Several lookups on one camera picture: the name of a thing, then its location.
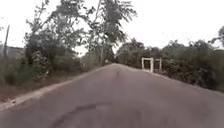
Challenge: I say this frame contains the white gate frame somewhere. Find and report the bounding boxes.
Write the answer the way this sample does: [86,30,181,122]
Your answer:
[141,56,163,74]

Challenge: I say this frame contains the grey asphalt road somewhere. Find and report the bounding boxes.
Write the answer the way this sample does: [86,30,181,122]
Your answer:
[0,63,224,128]

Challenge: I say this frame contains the pale concrete road edge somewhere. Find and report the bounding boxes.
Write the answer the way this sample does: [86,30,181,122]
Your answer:
[0,65,111,112]

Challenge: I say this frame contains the row of trees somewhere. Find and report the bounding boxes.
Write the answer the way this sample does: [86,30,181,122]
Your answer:
[0,0,138,84]

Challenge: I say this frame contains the dense green bushes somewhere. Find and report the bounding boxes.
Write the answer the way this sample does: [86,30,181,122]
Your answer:
[114,26,224,93]

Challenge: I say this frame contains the reddish dirt verge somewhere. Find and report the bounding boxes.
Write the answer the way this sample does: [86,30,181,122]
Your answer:
[0,68,98,103]

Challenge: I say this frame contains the building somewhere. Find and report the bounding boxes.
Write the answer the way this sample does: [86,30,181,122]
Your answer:
[0,45,26,61]

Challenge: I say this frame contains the pole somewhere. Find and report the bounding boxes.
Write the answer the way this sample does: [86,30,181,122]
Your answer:
[2,24,11,58]

